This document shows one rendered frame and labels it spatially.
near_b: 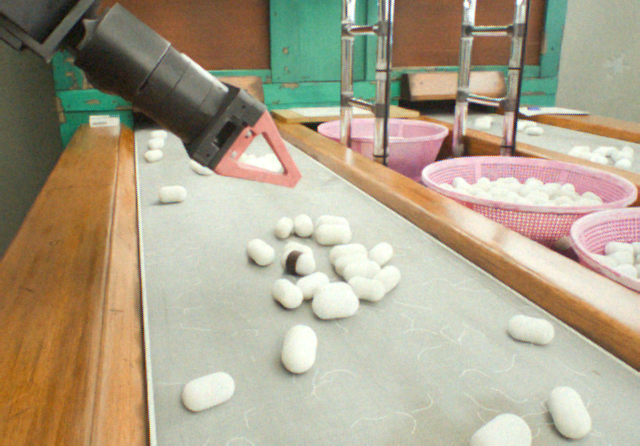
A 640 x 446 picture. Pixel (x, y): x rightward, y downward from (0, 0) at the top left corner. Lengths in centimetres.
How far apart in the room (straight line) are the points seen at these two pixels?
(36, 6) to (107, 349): 24
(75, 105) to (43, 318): 95
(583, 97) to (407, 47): 167
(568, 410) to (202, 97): 32
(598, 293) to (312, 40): 107
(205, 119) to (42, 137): 175
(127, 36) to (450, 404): 33
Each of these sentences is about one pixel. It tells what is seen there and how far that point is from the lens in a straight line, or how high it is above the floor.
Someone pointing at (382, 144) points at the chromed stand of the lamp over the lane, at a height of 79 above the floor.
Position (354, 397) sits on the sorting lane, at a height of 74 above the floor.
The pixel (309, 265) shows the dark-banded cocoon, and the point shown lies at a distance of 48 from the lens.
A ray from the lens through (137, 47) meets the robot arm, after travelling 43.
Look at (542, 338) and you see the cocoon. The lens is 41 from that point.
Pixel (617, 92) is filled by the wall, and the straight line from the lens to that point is 319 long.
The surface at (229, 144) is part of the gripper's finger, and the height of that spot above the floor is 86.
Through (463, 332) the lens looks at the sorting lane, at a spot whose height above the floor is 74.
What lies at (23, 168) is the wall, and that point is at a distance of 219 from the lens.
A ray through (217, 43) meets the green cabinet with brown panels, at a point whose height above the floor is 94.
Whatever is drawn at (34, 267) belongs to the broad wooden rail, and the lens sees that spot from 50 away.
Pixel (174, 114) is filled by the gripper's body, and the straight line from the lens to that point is 43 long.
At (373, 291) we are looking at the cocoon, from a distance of 44.
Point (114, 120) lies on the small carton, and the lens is 126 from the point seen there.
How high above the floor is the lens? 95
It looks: 17 degrees down
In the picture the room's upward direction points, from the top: straight up
